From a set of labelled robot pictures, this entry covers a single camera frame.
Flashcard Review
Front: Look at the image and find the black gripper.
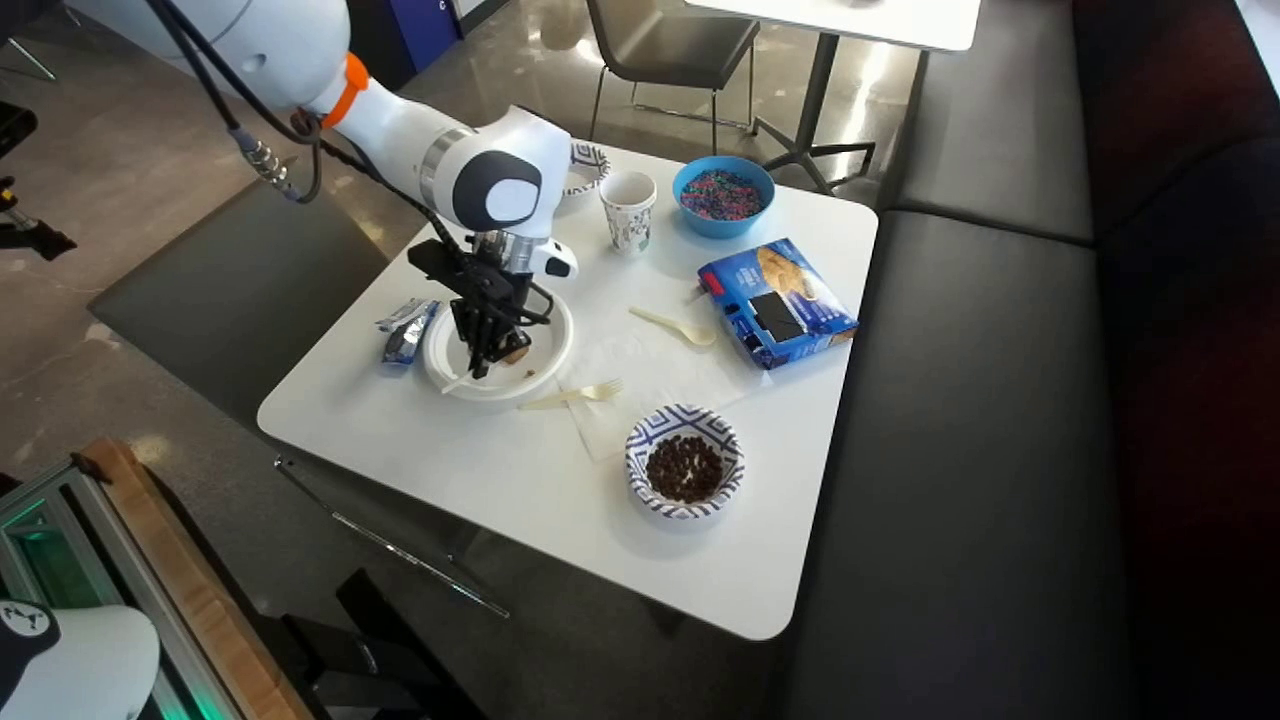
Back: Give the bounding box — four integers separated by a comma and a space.
408, 239, 556, 379

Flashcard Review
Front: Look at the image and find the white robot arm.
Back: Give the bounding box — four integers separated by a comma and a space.
67, 0, 576, 378

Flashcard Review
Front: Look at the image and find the white foam plate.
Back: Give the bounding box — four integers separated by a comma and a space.
420, 300, 576, 405

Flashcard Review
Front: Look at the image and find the blue silver snack wrapper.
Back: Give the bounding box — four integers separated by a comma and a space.
380, 300, 440, 367

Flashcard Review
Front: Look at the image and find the cream plastic fork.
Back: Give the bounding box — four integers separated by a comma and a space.
517, 379, 618, 412

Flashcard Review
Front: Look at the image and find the patterned paper cup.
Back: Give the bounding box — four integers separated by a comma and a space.
598, 172, 654, 253

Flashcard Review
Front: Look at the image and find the empty patterned paper bowl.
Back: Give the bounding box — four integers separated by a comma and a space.
560, 146, 608, 209

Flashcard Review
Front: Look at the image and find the cream plastic spoon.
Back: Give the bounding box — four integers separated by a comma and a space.
628, 307, 713, 353

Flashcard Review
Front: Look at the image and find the patterned bowl with chocolate pieces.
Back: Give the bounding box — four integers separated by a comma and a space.
624, 405, 742, 526

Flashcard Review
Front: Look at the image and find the blue snack box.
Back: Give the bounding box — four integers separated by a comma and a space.
697, 237, 857, 367

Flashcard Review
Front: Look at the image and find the grey chair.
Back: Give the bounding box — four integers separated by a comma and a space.
584, 0, 761, 146

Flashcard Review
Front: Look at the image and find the grey bench seat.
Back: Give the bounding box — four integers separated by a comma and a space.
770, 0, 1280, 720

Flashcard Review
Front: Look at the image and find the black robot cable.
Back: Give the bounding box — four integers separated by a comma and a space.
140, 0, 464, 258

